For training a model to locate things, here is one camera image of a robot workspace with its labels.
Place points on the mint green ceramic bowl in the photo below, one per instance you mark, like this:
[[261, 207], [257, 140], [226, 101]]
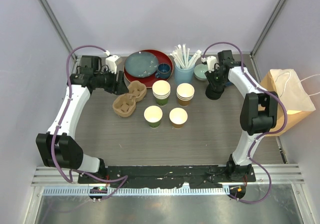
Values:
[[199, 72]]

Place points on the grey-blue ceramic plate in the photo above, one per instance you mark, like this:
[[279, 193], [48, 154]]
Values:
[[141, 64]]

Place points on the stack of black lids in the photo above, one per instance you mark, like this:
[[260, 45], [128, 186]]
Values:
[[214, 93]]

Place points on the cardboard cup carrier tray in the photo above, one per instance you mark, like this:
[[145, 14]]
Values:
[[125, 104]]

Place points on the light blue straw holder cup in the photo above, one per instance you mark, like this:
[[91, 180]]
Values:
[[182, 75]]

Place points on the green paper cup stack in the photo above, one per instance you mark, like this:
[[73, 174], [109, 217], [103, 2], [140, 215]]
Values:
[[161, 90]]

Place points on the single brown paper cup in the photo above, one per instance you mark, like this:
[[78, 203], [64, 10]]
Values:
[[178, 117]]

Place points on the aluminium front rail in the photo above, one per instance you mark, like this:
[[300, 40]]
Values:
[[54, 184]]

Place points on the dark blue ceramic mug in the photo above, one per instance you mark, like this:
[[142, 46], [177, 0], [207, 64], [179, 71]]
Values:
[[163, 71]]

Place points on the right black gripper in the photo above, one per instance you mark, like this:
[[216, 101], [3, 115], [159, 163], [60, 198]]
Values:
[[210, 78]]

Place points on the single green paper cup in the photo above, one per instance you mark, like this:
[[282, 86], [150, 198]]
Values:
[[153, 115]]

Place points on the brown paper takeout bag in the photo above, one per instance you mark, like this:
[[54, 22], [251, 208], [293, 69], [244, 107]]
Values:
[[288, 86]]

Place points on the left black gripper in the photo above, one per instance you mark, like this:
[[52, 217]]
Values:
[[119, 87]]

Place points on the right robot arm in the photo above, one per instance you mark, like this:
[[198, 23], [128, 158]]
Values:
[[258, 114]]

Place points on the brown paper cup stack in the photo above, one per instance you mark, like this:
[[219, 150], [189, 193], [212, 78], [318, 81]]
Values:
[[185, 93]]

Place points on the red round tray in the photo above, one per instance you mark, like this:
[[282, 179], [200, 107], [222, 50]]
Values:
[[149, 81]]

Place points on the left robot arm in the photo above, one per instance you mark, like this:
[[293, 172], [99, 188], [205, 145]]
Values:
[[57, 147]]

